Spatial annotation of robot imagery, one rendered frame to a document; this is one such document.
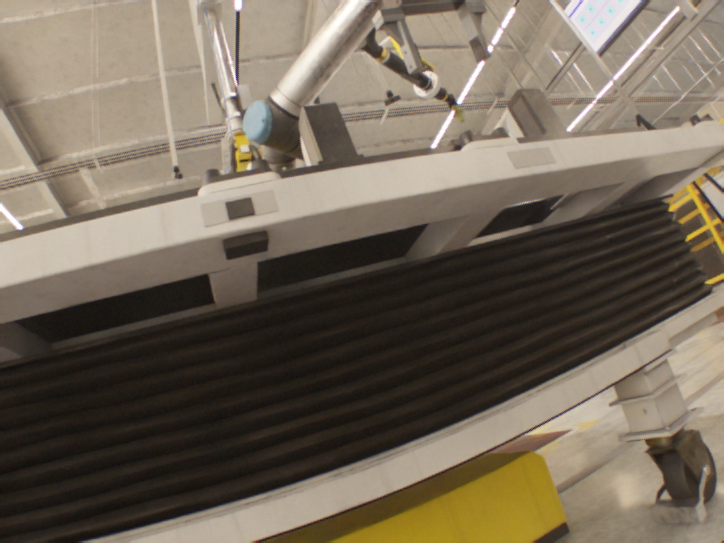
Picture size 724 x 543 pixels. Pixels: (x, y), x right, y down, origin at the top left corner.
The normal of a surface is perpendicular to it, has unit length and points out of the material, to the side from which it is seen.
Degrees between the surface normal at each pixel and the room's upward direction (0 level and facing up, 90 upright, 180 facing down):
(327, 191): 90
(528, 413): 90
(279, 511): 90
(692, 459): 90
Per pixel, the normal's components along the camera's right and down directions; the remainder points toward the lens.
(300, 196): 0.22, -0.39
